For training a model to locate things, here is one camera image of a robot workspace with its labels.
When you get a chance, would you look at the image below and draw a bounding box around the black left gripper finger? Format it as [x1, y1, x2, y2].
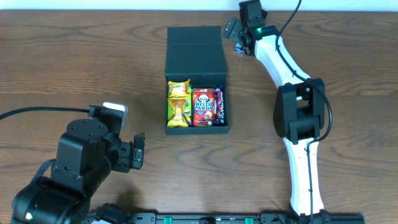
[131, 148, 144, 170]
[133, 132, 145, 149]

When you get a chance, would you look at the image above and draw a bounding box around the small blue candy box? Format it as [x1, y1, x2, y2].
[234, 43, 244, 55]

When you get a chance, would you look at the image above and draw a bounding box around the black gift box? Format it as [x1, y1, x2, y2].
[165, 26, 230, 135]

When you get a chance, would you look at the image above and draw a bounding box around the yellow orange snack pouch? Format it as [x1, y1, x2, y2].
[167, 97, 188, 128]

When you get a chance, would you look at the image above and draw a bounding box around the small yellow snack packet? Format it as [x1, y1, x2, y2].
[167, 79, 190, 98]

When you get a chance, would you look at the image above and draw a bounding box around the dark blue chocolate bar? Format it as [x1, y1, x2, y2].
[215, 85, 224, 126]

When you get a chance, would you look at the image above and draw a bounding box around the red Hello Panda box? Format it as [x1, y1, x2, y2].
[192, 88, 216, 127]

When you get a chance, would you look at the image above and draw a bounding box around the green Pretz snack box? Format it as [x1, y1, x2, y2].
[183, 85, 192, 126]

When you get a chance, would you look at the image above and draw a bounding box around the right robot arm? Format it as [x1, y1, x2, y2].
[223, 17, 325, 216]

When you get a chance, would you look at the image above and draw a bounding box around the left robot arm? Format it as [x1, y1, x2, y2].
[11, 119, 145, 223]

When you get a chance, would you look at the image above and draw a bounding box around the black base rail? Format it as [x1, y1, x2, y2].
[123, 211, 365, 224]

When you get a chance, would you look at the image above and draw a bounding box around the left black cable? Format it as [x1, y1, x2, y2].
[0, 106, 91, 121]

